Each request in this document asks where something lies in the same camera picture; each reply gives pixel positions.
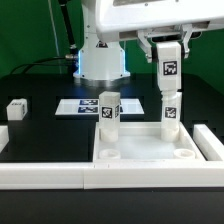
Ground black cable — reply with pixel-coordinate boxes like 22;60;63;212
9;55;80;76

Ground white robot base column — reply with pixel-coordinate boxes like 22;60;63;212
73;0;130;87

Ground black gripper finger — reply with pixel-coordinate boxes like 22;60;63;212
180;24;193;58
137;30;158;63

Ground white base tag plate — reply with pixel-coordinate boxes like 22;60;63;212
55;98;144;116

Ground white U-shaped obstacle fence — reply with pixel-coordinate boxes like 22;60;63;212
0;124;224;189

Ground white square tabletop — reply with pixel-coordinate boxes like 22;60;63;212
93;122;204;162

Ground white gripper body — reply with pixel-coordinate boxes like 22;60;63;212
95;0;224;42

